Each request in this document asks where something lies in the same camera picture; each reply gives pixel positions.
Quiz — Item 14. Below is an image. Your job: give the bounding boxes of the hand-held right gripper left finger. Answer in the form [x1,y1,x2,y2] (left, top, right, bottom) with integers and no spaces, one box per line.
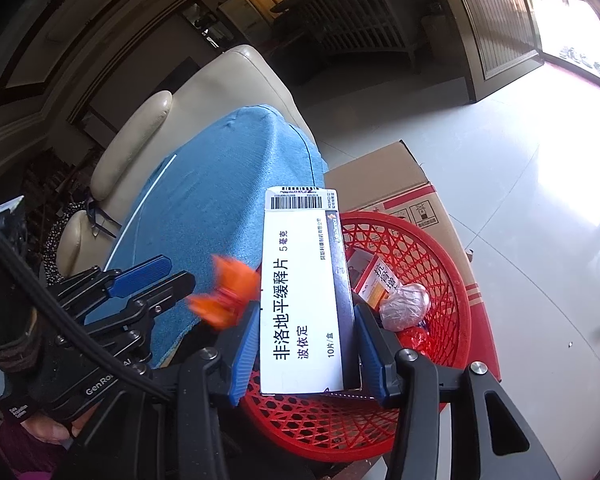
[67,300,262,480]

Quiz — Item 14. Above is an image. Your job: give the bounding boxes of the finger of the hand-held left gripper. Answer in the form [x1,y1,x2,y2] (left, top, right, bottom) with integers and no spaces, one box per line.
[50,255,173,318]
[75,271,197,361]

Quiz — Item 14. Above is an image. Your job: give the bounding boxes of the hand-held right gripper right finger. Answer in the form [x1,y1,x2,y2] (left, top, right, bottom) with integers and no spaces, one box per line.
[352,302,548,480]

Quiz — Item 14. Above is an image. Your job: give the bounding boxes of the silver foil wrapper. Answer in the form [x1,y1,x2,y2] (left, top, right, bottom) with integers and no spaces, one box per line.
[378,282,431,332]

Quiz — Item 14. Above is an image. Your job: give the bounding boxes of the orange wrapper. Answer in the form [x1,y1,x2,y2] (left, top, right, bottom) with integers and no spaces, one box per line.
[186,254,262,331]

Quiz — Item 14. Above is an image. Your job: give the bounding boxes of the orange and white box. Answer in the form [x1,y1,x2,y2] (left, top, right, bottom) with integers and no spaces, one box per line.
[347,249,406,313]

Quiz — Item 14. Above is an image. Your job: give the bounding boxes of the white medicine box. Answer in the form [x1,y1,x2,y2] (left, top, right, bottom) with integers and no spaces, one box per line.
[259,186,365,396]

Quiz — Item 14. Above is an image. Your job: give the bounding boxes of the red mesh basket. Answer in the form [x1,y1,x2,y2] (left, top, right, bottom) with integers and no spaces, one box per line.
[242,211,473,453]

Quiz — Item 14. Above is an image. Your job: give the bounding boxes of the person's left hand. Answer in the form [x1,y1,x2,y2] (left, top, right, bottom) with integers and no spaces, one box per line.
[27,407,98,448]

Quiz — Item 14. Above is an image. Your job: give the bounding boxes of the red plastic wrapper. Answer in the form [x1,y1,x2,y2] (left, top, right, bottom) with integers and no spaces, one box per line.
[397,327,433,358]

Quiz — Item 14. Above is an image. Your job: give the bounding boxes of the black eyeglasses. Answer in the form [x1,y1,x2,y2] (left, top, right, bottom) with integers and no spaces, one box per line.
[85,200,121,238]

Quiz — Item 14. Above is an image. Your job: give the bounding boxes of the person's clothing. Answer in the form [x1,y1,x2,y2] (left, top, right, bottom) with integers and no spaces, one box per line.
[0,420,81,480]

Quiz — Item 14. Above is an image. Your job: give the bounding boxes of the dark floral garment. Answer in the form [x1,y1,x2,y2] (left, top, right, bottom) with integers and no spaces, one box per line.
[45,200,88,286]

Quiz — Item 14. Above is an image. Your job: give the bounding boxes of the blue tablecloth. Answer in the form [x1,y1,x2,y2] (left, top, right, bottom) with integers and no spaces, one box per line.
[82,105,330,366]

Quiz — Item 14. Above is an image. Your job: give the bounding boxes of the large cardboard box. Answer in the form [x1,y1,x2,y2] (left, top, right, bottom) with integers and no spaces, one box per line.
[322,140,502,396]

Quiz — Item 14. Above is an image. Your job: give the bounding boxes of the cream leather sofa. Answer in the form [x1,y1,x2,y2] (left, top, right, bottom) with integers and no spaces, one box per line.
[55,44,321,281]

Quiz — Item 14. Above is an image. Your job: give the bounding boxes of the white standing air conditioner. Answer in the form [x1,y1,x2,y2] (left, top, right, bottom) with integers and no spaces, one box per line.
[217,0,261,36]

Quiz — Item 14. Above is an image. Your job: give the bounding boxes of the wooden crib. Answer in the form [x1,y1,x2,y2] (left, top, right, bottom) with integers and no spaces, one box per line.
[270,0,431,56]

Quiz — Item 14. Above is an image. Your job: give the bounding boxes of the brown box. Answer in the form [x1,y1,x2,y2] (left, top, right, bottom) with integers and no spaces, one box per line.
[420,12,458,53]

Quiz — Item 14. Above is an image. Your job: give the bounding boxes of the dark metal door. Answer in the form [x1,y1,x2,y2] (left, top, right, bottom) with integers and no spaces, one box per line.
[430,0,546,103]

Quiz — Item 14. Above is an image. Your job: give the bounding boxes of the black cable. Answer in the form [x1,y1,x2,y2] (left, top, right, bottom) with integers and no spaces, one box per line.
[0,217,178,403]

